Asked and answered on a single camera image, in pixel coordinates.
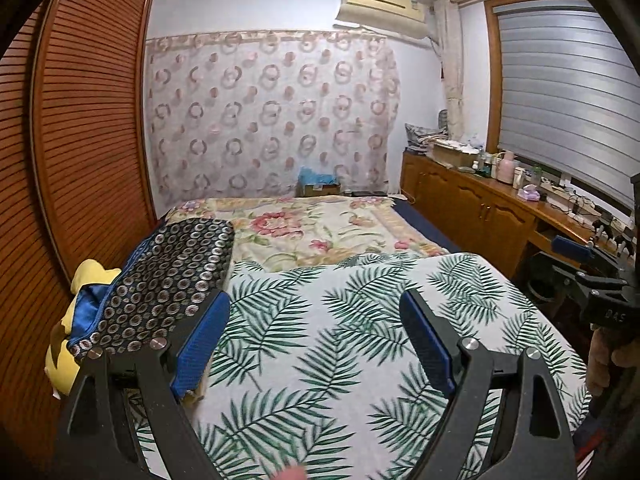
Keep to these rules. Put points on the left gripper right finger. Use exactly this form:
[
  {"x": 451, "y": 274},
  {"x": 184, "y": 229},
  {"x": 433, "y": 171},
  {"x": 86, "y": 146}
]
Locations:
[{"x": 531, "y": 438}]

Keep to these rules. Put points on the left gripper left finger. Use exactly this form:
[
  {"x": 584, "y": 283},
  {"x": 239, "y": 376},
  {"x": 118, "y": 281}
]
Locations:
[{"x": 97, "y": 440}]

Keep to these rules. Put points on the navy circle-patterned satin top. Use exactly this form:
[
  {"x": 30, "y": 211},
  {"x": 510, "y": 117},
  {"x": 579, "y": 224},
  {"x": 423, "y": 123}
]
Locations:
[{"x": 167, "y": 278}]

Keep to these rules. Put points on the person's right hand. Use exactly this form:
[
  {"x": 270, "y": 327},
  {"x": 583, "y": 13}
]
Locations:
[{"x": 601, "y": 356}]

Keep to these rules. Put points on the person's left hand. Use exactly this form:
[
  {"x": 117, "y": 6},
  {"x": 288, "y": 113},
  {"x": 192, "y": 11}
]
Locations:
[{"x": 297, "y": 472}]

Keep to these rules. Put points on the small grey waste bin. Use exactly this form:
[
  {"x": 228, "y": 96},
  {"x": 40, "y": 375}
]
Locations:
[{"x": 542, "y": 285}]

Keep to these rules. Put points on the purple tissue pouch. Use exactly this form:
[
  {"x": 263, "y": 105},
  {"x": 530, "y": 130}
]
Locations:
[{"x": 529, "y": 193}]

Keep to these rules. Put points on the long wooden sideboard cabinet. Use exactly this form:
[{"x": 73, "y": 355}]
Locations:
[{"x": 482, "y": 215}]

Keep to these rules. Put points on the pink thermos jug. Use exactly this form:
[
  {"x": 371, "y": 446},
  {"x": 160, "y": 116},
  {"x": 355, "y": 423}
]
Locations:
[{"x": 506, "y": 165}]

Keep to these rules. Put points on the grey window roller blind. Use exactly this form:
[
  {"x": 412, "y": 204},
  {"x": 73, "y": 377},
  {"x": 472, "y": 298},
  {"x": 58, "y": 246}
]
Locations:
[{"x": 570, "y": 95}]

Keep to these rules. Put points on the open cardboard box on cabinet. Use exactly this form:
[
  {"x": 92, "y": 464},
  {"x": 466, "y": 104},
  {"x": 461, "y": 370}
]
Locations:
[{"x": 454, "y": 154}]

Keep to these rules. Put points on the palm leaf print sheet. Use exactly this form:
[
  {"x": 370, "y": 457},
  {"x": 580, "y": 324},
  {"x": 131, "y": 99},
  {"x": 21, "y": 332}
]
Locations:
[{"x": 315, "y": 368}]

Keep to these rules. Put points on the brown louvered wardrobe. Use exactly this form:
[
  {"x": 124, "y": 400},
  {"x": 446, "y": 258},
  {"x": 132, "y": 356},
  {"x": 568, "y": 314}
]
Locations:
[{"x": 74, "y": 185}]

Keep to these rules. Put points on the floral beige quilt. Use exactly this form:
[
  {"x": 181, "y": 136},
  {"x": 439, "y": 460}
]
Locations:
[{"x": 284, "y": 233}]

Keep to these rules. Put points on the cardboard box with blue cloth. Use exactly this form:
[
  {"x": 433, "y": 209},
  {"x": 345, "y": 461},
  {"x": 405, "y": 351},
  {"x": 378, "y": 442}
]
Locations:
[{"x": 312, "y": 184}]

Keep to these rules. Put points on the tied beige window curtain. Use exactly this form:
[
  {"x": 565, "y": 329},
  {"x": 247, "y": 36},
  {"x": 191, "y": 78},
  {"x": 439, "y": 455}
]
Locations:
[{"x": 450, "y": 44}]

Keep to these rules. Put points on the pink circle-patterned curtain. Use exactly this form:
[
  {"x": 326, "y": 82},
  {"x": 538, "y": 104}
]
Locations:
[{"x": 242, "y": 114}]

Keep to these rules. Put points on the beige wall air conditioner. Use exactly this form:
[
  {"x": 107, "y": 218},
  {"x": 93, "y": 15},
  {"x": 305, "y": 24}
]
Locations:
[{"x": 403, "y": 17}]

